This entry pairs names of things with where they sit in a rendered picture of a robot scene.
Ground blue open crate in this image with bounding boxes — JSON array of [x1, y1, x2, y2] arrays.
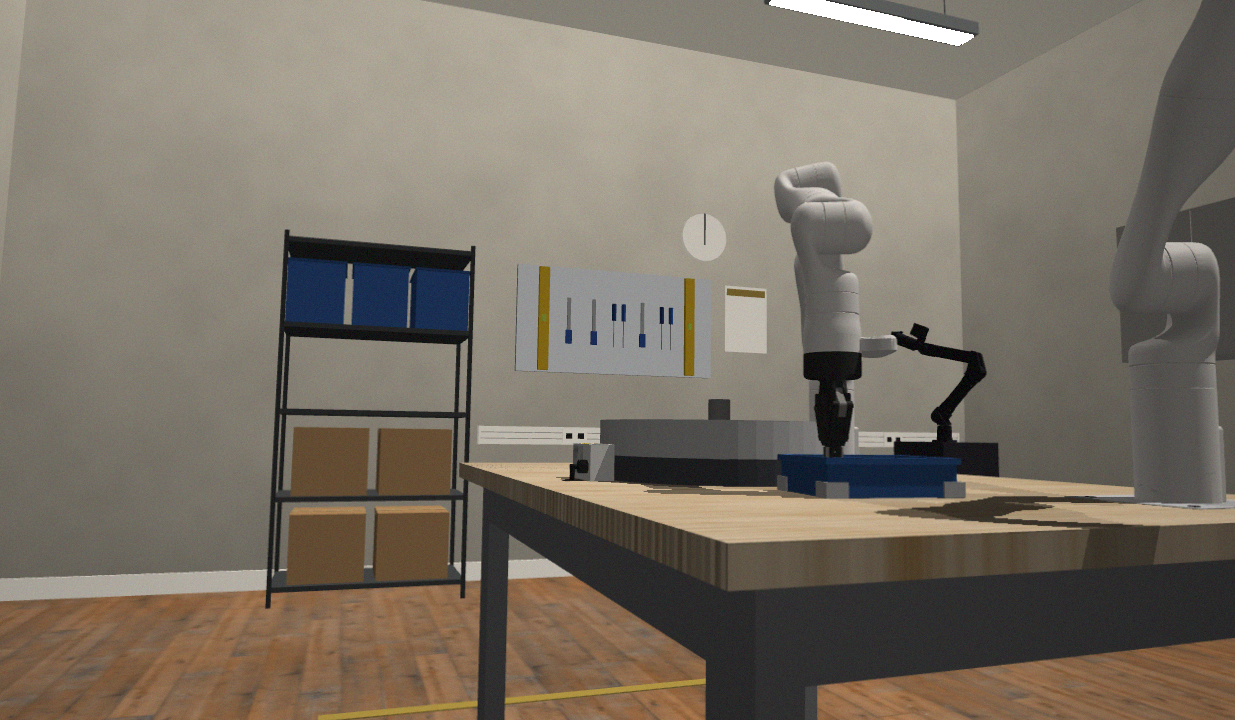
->
[[777, 454, 961, 498]]

